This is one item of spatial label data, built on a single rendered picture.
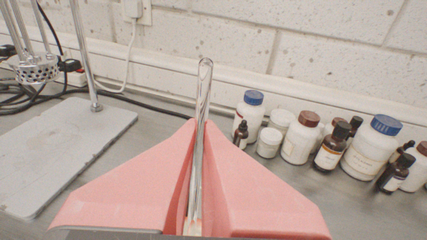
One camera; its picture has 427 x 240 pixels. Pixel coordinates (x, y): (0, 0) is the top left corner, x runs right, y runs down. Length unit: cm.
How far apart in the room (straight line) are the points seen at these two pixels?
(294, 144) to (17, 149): 53
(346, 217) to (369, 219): 4
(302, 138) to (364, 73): 24
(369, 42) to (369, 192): 32
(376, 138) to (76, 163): 55
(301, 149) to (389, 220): 19
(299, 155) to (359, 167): 12
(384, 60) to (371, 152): 22
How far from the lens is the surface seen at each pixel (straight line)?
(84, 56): 55
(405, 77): 67
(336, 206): 48
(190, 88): 62
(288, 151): 50
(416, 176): 59
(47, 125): 60
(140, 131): 54
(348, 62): 62
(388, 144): 52
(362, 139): 52
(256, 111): 48
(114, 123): 56
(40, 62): 46
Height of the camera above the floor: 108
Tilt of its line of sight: 34 degrees down
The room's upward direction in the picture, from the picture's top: 8 degrees clockwise
